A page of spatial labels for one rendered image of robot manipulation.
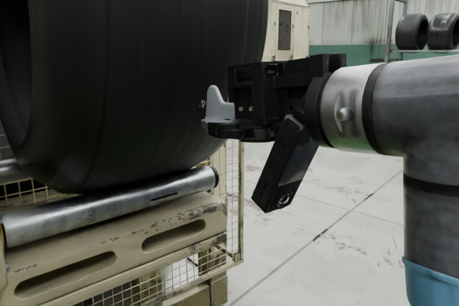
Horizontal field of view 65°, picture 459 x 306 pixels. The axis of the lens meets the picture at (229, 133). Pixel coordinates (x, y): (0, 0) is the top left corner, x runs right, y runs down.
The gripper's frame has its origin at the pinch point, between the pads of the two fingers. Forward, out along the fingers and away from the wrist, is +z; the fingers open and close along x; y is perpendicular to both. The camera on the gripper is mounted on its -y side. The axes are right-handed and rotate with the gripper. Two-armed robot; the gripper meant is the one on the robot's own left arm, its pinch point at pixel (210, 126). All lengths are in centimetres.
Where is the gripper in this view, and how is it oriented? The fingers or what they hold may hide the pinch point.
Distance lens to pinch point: 48.7
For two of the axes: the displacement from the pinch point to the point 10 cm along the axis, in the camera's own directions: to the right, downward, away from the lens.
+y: -0.8, -9.9, -1.2
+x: -7.7, 1.4, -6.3
